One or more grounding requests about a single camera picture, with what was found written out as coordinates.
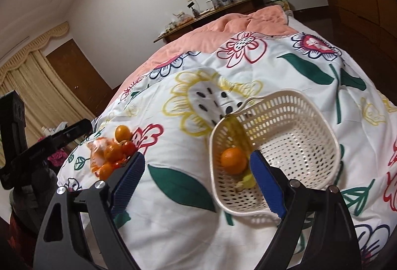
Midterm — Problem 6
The bag of oranges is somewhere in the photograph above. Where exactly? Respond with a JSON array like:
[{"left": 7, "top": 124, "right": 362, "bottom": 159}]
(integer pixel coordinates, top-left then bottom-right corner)
[{"left": 87, "top": 137, "right": 125, "bottom": 177}]

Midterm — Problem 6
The orange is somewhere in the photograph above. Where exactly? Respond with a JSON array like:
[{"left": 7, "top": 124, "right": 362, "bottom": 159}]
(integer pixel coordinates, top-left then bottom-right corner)
[
  {"left": 98, "top": 163, "right": 114, "bottom": 181},
  {"left": 220, "top": 147, "right": 248, "bottom": 175},
  {"left": 114, "top": 125, "right": 132, "bottom": 142}
]

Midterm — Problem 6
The red tomato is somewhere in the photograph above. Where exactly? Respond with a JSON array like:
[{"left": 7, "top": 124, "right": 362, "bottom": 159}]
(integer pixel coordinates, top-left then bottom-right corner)
[
  {"left": 120, "top": 140, "right": 137, "bottom": 157},
  {"left": 112, "top": 158, "right": 128, "bottom": 169}
]

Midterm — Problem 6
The white plastic basket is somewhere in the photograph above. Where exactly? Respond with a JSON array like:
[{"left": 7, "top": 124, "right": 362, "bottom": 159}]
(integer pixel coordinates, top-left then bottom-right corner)
[{"left": 209, "top": 89, "right": 341, "bottom": 217}]

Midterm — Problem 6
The yellow banana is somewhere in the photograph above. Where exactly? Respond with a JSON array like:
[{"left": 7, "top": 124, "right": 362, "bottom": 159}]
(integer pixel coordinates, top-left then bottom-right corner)
[{"left": 224, "top": 114, "right": 256, "bottom": 192}]

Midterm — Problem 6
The red tomato front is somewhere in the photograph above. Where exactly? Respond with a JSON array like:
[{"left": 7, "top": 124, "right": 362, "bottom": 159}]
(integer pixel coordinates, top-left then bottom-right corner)
[{"left": 112, "top": 158, "right": 128, "bottom": 169}]

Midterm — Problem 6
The pink clothing pile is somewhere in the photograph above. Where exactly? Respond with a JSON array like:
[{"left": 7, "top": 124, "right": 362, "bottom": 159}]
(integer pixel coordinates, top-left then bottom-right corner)
[{"left": 46, "top": 149, "right": 69, "bottom": 167}]

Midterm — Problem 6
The brown wooden door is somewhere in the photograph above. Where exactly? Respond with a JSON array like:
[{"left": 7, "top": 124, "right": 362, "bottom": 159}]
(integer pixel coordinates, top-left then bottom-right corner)
[{"left": 46, "top": 39, "right": 116, "bottom": 116}]

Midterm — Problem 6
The floral white bed sheet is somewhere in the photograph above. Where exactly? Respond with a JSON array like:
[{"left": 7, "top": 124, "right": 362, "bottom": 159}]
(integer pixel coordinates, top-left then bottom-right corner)
[{"left": 58, "top": 31, "right": 396, "bottom": 269}]

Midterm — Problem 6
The pink quilt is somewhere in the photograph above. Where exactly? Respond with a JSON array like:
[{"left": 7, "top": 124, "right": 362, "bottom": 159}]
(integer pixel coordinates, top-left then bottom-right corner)
[{"left": 111, "top": 5, "right": 298, "bottom": 101}]

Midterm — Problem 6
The wooden headboard shelf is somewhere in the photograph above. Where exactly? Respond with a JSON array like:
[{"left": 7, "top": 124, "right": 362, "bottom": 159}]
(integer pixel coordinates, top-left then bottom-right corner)
[{"left": 153, "top": 0, "right": 269, "bottom": 44}]

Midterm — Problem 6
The wooden wardrobe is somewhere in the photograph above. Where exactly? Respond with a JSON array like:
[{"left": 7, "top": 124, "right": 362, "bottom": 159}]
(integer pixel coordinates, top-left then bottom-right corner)
[{"left": 328, "top": 0, "right": 396, "bottom": 101}]

